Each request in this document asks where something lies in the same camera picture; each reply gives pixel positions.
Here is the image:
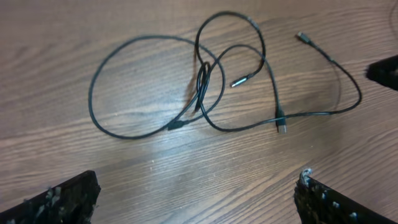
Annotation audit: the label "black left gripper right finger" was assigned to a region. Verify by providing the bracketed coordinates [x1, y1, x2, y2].
[294, 169, 397, 224]

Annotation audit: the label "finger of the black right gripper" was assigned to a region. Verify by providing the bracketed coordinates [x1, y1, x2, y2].
[366, 55, 397, 91]

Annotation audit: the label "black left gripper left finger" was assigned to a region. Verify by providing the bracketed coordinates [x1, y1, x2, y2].
[1, 170, 101, 224]

